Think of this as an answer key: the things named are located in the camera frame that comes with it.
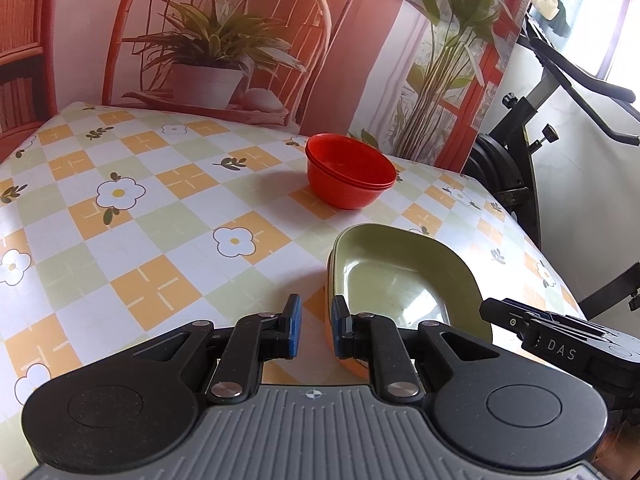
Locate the green square plate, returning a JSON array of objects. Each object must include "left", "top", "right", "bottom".
[
  {"left": 331, "top": 223, "right": 492, "bottom": 342},
  {"left": 324, "top": 250, "right": 348, "bottom": 323}
]

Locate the printed room backdrop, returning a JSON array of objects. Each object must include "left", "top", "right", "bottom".
[{"left": 1, "top": 0, "right": 530, "bottom": 170}]

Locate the black exercise bike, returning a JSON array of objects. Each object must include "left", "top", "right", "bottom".
[{"left": 464, "top": 16, "right": 640, "bottom": 319}]

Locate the checkered floral tablecloth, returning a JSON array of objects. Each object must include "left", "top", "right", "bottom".
[{"left": 1, "top": 102, "right": 578, "bottom": 479}]

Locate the orange square plate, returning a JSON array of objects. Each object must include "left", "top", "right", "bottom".
[{"left": 322, "top": 309, "right": 374, "bottom": 380}]

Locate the red bowl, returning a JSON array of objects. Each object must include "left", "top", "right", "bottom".
[
  {"left": 307, "top": 159, "right": 394, "bottom": 210},
  {"left": 305, "top": 133, "right": 397, "bottom": 188},
  {"left": 307, "top": 148, "right": 397, "bottom": 186}
]

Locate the red bowl front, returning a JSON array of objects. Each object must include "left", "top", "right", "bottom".
[{"left": 307, "top": 148, "right": 397, "bottom": 186}]

